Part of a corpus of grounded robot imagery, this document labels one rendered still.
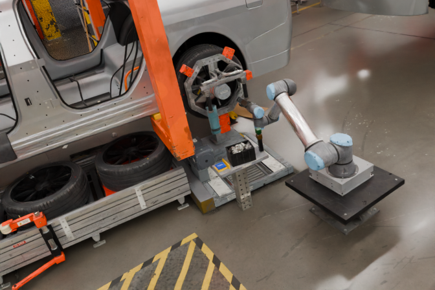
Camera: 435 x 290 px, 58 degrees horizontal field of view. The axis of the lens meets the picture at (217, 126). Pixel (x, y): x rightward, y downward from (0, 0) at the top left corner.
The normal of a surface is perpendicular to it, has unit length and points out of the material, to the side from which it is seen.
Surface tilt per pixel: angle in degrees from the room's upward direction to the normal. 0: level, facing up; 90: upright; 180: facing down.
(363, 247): 0
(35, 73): 88
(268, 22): 90
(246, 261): 0
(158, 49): 90
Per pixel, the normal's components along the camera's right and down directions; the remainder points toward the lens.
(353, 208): -0.18, -0.87
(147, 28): 0.42, 0.36
